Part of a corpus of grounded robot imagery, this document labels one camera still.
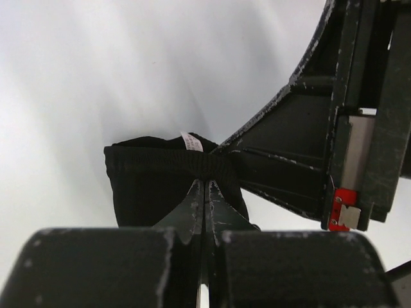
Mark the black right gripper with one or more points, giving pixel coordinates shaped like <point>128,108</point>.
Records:
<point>333,143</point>

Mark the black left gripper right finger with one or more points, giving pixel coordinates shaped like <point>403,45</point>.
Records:
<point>251,268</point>

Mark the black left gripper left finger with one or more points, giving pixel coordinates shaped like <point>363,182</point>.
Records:
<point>158,266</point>

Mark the black bra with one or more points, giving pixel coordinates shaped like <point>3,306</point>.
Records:
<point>150,176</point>

